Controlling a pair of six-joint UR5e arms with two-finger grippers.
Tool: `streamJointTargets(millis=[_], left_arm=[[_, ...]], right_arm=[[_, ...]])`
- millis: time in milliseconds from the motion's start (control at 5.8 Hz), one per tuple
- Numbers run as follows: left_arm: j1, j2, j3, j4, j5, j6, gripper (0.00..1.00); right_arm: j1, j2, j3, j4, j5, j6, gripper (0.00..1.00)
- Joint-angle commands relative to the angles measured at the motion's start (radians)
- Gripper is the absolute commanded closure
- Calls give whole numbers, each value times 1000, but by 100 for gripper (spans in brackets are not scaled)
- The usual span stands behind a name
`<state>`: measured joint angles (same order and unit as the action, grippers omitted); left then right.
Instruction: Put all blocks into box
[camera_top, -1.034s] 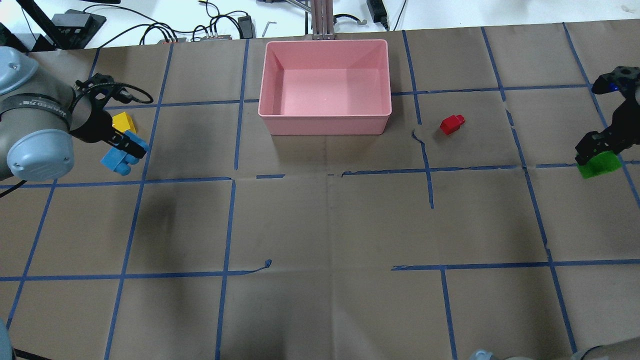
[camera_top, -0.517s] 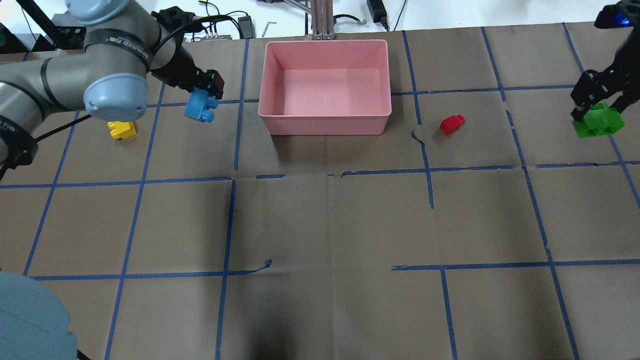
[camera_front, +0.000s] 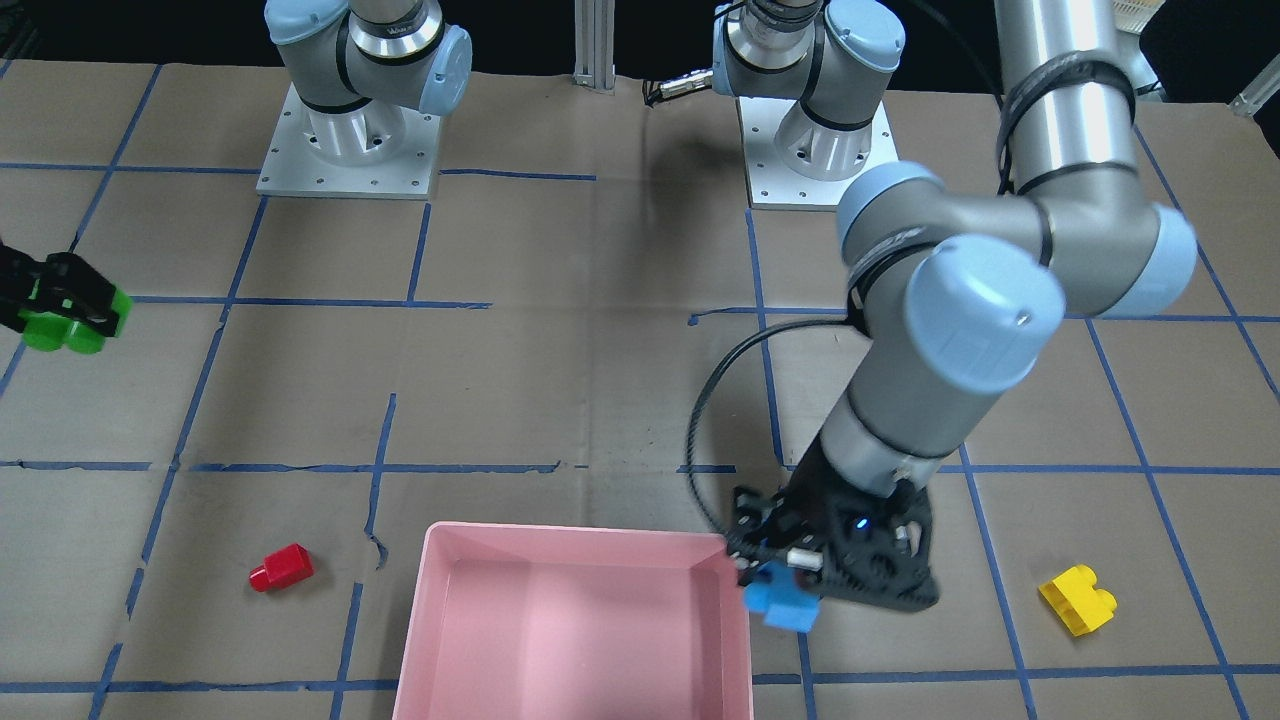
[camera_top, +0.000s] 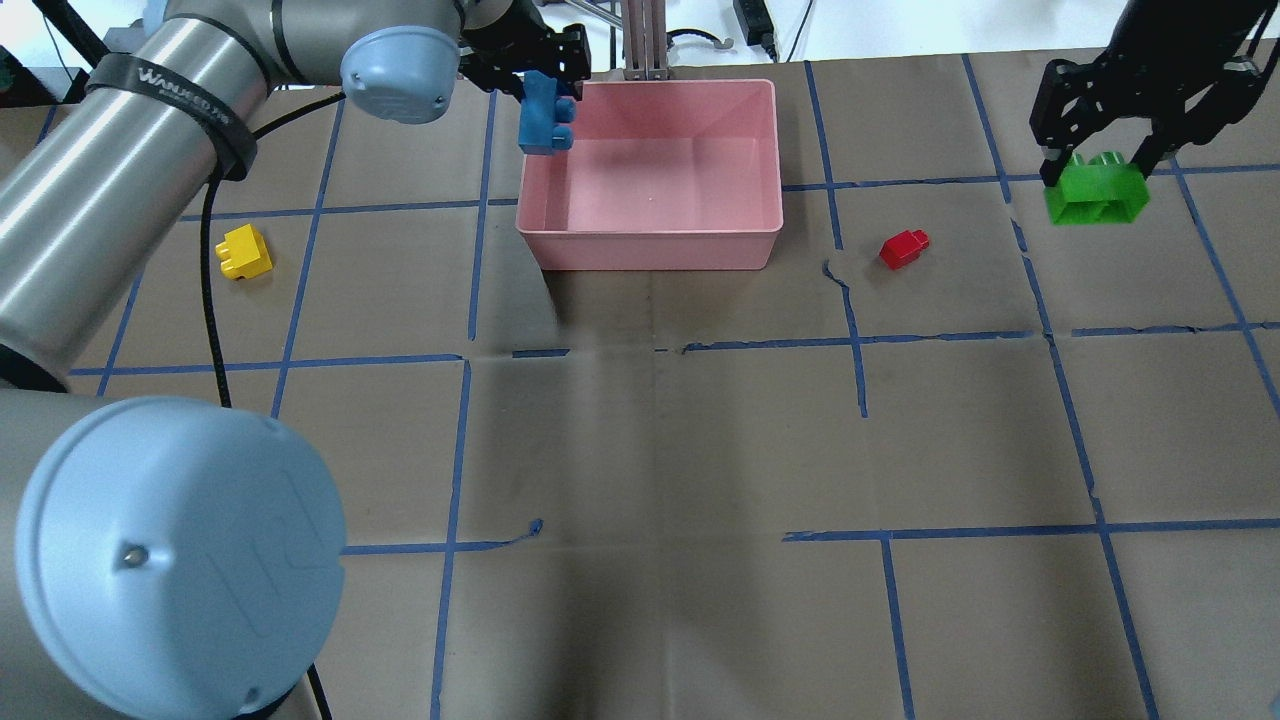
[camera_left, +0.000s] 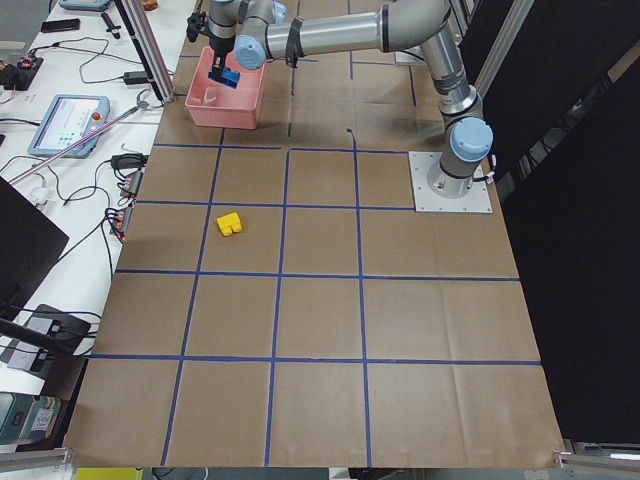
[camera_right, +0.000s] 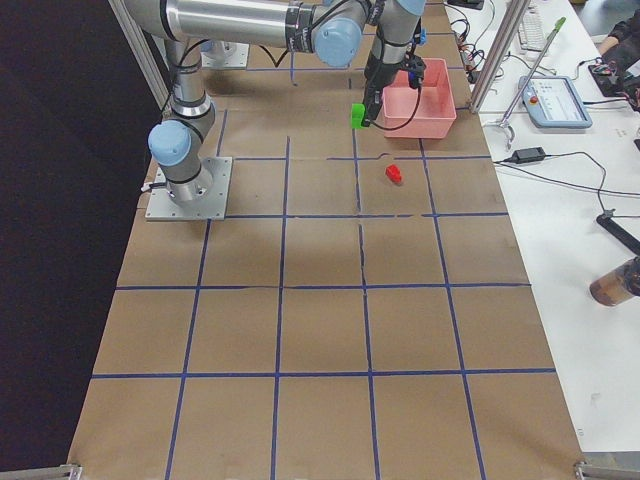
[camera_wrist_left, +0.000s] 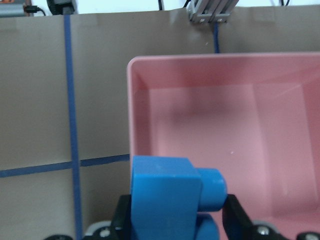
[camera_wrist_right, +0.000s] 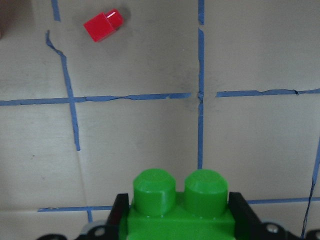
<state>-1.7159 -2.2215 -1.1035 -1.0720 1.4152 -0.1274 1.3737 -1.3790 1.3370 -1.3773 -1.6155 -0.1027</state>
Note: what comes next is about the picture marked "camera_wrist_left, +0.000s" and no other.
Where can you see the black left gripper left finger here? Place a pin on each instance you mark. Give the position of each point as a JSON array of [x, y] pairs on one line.
[[120, 227]]

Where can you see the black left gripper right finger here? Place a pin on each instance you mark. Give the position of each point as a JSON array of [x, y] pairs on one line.
[[236, 223]]

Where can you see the blue toy block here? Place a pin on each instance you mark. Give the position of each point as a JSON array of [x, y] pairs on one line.
[[172, 200]]

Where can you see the pink plastic box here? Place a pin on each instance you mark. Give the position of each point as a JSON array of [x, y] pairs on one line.
[[255, 117]]

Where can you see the aluminium frame post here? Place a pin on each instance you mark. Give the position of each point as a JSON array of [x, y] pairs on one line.
[[209, 11]]

